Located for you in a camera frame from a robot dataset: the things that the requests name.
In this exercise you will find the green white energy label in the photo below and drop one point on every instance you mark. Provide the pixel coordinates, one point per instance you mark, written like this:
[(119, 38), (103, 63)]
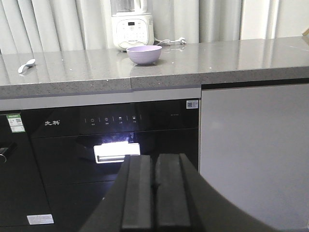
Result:
[(15, 123)]

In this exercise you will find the grey cabinet door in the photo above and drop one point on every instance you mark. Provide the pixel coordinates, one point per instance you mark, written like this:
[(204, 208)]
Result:
[(255, 151)]

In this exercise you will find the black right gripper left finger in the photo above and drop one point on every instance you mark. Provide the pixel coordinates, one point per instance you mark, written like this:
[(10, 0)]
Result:
[(127, 206)]

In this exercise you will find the white QR code sticker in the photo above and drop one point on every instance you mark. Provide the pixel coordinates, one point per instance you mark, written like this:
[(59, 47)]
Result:
[(192, 104)]

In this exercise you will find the light grey curtain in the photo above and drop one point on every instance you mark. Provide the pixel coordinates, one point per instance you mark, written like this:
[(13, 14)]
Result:
[(28, 26)]

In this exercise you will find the black built-in dishwasher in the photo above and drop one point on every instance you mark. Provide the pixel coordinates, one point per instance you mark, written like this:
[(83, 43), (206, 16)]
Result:
[(58, 165)]

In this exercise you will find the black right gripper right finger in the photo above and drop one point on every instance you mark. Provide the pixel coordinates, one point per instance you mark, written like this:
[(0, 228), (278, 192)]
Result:
[(186, 202)]

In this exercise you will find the light blue plastic spoon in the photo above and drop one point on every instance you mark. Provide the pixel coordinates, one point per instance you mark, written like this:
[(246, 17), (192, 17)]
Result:
[(28, 64)]

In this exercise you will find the white blender with clear jar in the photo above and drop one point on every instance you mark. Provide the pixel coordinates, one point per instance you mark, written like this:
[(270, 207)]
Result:
[(132, 23)]

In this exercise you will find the white label sticker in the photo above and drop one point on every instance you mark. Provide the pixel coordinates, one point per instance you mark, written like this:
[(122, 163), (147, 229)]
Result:
[(40, 219)]

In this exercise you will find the purple plastic bowl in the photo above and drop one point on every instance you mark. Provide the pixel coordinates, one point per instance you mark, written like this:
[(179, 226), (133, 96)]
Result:
[(144, 55)]

